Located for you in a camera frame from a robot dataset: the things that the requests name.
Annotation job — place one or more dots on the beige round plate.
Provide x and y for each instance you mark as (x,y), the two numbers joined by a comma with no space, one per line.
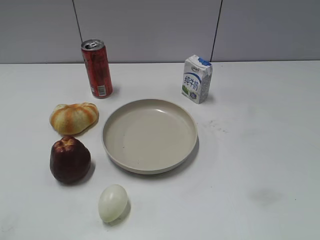
(149,136)

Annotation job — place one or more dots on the dark red apple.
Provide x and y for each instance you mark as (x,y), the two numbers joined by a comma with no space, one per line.
(70,160)

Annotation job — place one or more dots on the white blue milk carton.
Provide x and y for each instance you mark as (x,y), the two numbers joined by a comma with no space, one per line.
(197,75)

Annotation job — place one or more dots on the white egg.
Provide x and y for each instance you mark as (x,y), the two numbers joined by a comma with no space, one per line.
(112,203)

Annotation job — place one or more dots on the orange striped bread bun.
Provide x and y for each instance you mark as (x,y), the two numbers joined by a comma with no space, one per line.
(72,119)

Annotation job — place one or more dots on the red soda can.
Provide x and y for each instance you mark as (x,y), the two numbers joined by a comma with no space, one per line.
(97,66)

